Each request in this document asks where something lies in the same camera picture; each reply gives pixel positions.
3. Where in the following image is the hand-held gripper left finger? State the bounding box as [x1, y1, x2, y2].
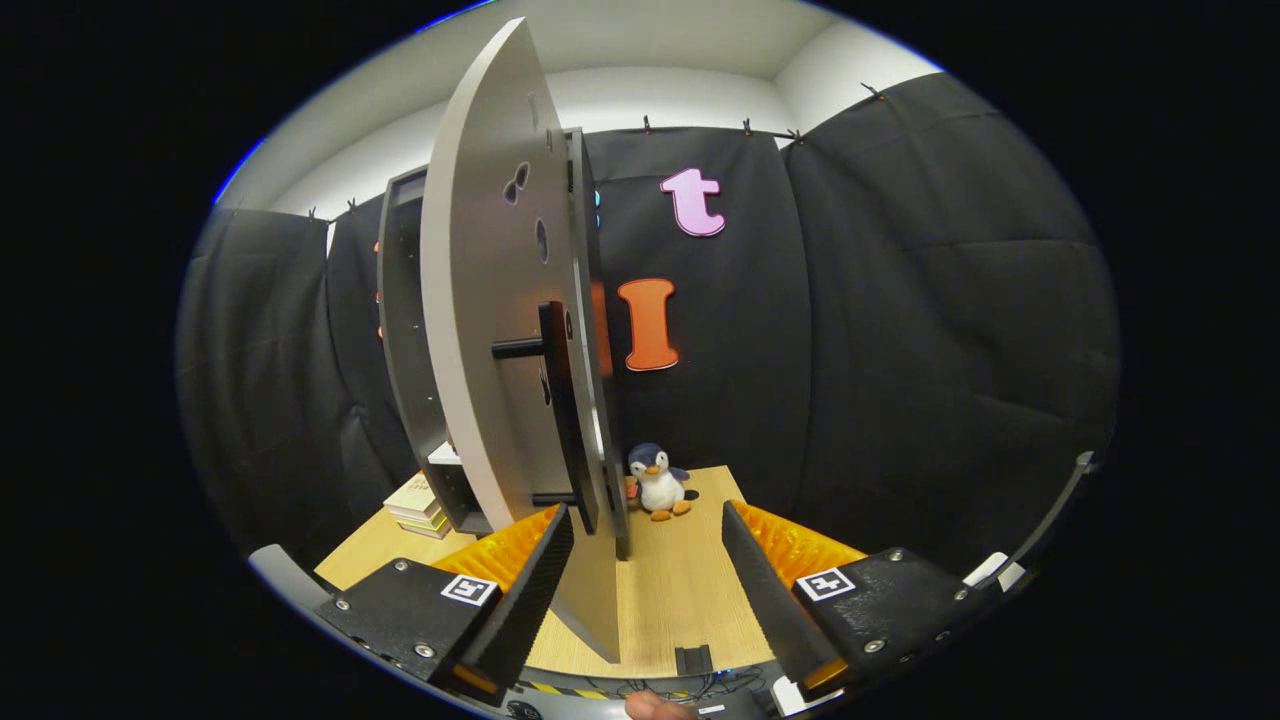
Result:
[318, 503, 576, 701]

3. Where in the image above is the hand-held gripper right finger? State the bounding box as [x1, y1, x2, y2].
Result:
[721, 500, 996, 701]

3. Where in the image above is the black door handle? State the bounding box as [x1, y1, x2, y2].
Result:
[491, 300, 601, 536]

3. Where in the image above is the yellow black striped tape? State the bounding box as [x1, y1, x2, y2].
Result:
[520, 680, 611, 701]

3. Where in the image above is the stack of books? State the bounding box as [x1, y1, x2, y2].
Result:
[383, 473, 451, 541]

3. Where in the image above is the penguin plush toy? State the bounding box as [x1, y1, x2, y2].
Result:
[626, 442, 699, 523]

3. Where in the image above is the dark curved bar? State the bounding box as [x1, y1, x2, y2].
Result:
[1010, 450, 1101, 591]

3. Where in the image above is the row of black cloth clips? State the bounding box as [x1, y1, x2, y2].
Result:
[305, 82, 886, 223]

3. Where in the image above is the tangle of black cables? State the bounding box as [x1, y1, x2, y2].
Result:
[600, 670, 771, 701]

